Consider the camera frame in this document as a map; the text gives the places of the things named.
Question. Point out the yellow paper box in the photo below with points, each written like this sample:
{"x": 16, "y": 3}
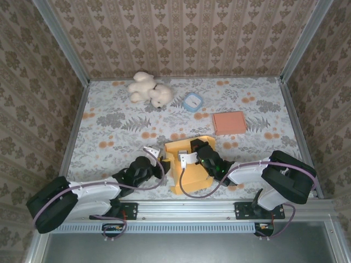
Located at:
{"x": 192, "y": 178}

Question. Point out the pink paper box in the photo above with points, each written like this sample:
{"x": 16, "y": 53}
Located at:
{"x": 229, "y": 123}

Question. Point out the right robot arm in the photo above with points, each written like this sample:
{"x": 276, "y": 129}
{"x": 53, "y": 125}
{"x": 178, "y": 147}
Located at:
{"x": 277, "y": 178}

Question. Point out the white plush toy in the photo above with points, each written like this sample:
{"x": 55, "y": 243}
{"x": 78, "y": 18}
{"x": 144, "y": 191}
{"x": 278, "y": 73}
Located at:
{"x": 148, "y": 89}

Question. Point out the grey metal sheet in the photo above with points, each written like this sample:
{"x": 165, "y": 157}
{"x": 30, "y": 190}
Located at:
{"x": 186, "y": 249}

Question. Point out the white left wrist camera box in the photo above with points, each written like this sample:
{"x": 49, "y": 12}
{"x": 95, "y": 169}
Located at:
{"x": 152, "y": 153}

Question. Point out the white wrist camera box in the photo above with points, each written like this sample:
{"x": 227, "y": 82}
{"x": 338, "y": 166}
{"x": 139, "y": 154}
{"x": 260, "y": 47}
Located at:
{"x": 152, "y": 153}
{"x": 187, "y": 158}

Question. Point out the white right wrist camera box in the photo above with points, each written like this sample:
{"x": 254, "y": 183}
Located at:
{"x": 187, "y": 158}

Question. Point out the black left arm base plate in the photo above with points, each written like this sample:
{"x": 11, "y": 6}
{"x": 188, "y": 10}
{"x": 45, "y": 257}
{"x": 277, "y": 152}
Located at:
{"x": 131, "y": 211}

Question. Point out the aluminium frame rail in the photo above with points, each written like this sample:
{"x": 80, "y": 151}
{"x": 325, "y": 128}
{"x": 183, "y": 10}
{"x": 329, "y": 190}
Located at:
{"x": 186, "y": 209}

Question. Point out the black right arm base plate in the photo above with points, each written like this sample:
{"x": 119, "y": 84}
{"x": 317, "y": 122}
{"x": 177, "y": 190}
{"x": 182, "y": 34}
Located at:
{"x": 242, "y": 211}

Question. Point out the aluminium side rail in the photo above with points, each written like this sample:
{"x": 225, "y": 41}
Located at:
{"x": 301, "y": 123}
{"x": 74, "y": 131}

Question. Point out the aluminium frame post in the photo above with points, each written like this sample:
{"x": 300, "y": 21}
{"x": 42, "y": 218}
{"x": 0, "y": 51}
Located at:
{"x": 63, "y": 43}
{"x": 304, "y": 41}

